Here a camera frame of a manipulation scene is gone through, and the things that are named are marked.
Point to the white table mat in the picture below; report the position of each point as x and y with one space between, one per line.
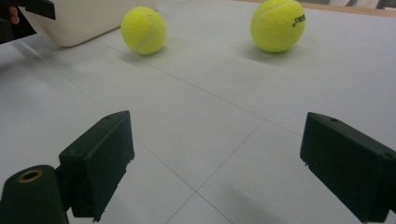
218 93

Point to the white plastic bin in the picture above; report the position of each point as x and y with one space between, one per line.
81 21

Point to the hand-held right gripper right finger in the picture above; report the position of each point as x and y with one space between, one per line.
348 168

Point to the yellow tennis ball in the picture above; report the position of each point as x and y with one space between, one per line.
144 30
277 25

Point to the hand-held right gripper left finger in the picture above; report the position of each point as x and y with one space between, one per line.
96 161

